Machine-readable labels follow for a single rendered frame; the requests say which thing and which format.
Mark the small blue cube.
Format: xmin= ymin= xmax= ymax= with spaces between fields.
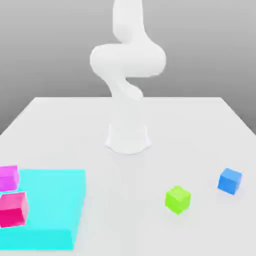
xmin=217 ymin=167 xmax=243 ymax=196

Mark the small magenta cube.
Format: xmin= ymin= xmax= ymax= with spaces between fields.
xmin=0 ymin=165 xmax=21 ymax=192

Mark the large cyan box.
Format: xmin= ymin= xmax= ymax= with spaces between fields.
xmin=0 ymin=169 xmax=87 ymax=251

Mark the small green cube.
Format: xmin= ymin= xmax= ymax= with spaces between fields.
xmin=164 ymin=185 xmax=192 ymax=215

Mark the small pink cube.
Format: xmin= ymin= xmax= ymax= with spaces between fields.
xmin=0 ymin=191 xmax=30 ymax=229

